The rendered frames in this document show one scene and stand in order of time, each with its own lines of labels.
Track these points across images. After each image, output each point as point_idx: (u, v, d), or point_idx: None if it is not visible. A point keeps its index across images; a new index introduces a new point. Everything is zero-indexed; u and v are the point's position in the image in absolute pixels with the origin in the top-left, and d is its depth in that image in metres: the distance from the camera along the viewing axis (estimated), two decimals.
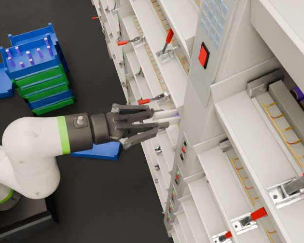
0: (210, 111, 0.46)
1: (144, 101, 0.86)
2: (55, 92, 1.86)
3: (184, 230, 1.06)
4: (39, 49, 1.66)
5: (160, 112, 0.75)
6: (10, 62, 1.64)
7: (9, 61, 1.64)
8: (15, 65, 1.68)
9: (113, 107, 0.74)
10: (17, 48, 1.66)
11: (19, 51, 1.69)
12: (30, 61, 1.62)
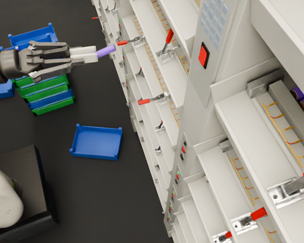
0: (210, 111, 0.46)
1: (144, 101, 0.86)
2: (55, 92, 1.86)
3: (184, 230, 1.06)
4: None
5: (76, 48, 0.75)
6: None
7: None
8: None
9: (29, 44, 0.76)
10: (17, 48, 1.66)
11: None
12: None
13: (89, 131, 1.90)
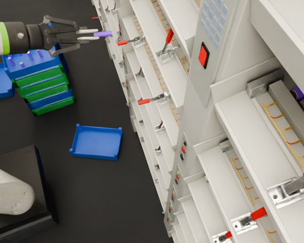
0: (210, 111, 0.46)
1: (144, 101, 0.86)
2: (55, 92, 1.86)
3: (184, 230, 1.06)
4: (39, 49, 1.66)
5: (84, 31, 0.95)
6: (10, 62, 1.64)
7: (9, 61, 1.64)
8: (15, 65, 1.68)
9: (45, 18, 0.88)
10: None
11: None
12: (95, 33, 0.98)
13: (89, 131, 1.90)
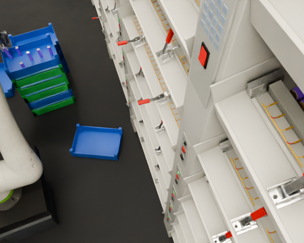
0: (210, 111, 0.46)
1: (144, 101, 0.86)
2: (55, 92, 1.86)
3: (184, 230, 1.06)
4: (39, 49, 1.66)
5: (5, 47, 1.51)
6: (6, 52, 1.57)
7: (5, 51, 1.57)
8: (10, 55, 1.60)
9: (5, 33, 1.40)
10: (17, 48, 1.66)
11: (19, 51, 1.69)
12: None
13: (89, 131, 1.90)
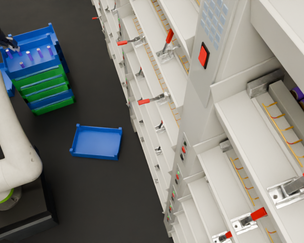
0: (210, 111, 0.46)
1: (144, 101, 0.86)
2: (55, 92, 1.86)
3: (184, 230, 1.06)
4: (39, 49, 1.66)
5: (14, 48, 1.62)
6: None
7: None
8: None
9: (10, 40, 1.50)
10: None
11: (19, 51, 1.69)
12: None
13: (89, 131, 1.90)
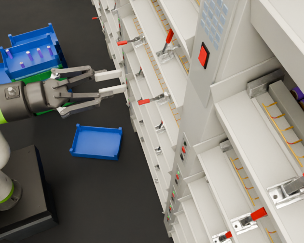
0: (210, 111, 0.46)
1: (144, 101, 0.86)
2: None
3: (184, 230, 1.06)
4: (39, 49, 1.66)
5: (101, 74, 0.72)
6: None
7: None
8: None
9: (52, 72, 0.71)
10: None
11: None
12: None
13: (89, 131, 1.90)
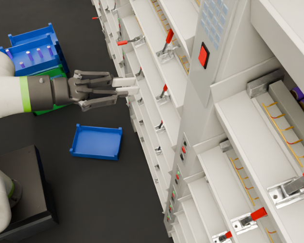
0: (210, 111, 0.46)
1: None
2: None
3: (184, 230, 1.06)
4: (39, 49, 1.66)
5: (120, 95, 0.82)
6: None
7: None
8: None
9: (81, 108, 0.75)
10: None
11: None
12: None
13: (89, 131, 1.90)
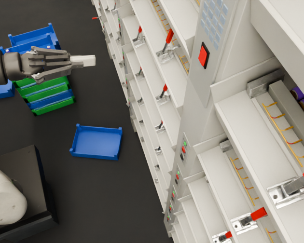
0: (210, 111, 0.46)
1: None
2: (55, 92, 1.86)
3: (184, 230, 1.06)
4: None
5: (76, 66, 0.82)
6: None
7: None
8: None
9: (36, 81, 0.75)
10: None
11: None
12: None
13: (89, 131, 1.90)
